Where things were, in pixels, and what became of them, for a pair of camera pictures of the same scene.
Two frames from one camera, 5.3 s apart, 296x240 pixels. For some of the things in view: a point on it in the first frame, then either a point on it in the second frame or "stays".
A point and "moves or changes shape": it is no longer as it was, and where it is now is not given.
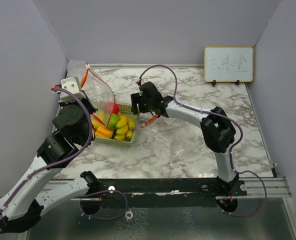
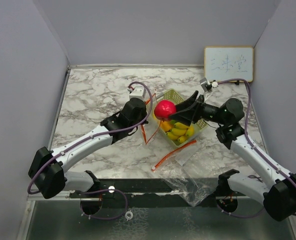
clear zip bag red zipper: (97, 91) → (153, 119)
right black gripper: (136, 99) → (186, 117)
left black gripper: (64, 104) → (144, 113)
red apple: (112, 107) moves or changes shape
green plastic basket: (127, 111) → (199, 126)
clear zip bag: (174, 138) → (191, 171)
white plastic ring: (128, 217) stays
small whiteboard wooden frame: (228, 64) stays
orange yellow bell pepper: (101, 131) moves or changes shape
